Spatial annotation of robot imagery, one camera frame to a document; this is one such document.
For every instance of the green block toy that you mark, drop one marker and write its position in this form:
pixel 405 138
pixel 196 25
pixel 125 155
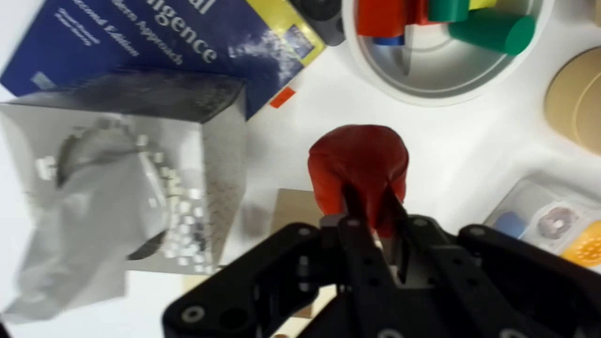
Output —
pixel 448 8

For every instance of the green cylinder toy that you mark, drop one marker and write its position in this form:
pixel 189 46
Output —
pixel 495 31

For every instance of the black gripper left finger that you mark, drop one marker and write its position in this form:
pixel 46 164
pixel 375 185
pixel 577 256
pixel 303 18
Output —
pixel 367 275

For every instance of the grey tissue box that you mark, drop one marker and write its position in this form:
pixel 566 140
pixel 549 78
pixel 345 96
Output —
pixel 125 181

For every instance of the blue and yellow book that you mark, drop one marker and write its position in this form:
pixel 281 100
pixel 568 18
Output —
pixel 157 44

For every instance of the clear plastic container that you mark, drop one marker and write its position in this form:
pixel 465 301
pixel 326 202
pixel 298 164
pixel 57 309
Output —
pixel 551 218

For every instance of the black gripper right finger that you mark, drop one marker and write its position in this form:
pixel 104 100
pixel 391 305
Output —
pixel 433 275

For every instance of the small orange tag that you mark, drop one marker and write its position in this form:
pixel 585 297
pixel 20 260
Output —
pixel 283 96

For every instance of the red block toy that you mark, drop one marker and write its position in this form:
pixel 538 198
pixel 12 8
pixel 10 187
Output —
pixel 386 16

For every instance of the white bowl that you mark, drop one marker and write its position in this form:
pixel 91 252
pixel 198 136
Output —
pixel 438 72

